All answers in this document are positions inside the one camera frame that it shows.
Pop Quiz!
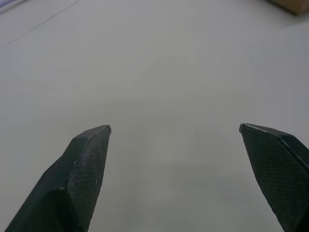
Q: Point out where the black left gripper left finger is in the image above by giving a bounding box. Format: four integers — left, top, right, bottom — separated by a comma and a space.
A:
4, 124, 112, 232

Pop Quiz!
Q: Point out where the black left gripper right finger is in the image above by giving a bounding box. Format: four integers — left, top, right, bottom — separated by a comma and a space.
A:
239, 123, 309, 232

